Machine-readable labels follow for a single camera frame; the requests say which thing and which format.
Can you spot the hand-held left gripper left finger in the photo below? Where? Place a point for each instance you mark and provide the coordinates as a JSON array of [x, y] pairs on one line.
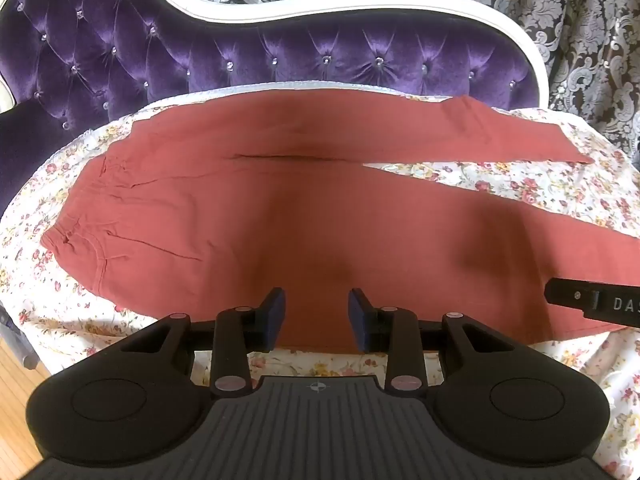
[[274, 317]]

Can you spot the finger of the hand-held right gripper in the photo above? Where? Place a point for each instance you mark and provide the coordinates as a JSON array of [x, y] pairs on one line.
[[570, 296]]

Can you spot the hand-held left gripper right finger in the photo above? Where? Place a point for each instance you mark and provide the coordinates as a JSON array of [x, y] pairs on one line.
[[360, 320]]

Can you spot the rust red pants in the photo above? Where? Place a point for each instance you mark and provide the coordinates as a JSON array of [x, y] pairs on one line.
[[300, 210]]

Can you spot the floral printed sheet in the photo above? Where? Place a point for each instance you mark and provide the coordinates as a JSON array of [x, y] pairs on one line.
[[525, 180]]

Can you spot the dark grey object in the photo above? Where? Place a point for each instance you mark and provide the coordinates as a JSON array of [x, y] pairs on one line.
[[15, 335]]

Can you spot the brown silver damask curtain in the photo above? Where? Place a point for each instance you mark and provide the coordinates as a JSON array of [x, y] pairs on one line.
[[575, 35]]

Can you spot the purple tufted sofa white frame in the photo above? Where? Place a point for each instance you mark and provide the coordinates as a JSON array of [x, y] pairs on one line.
[[150, 50]]

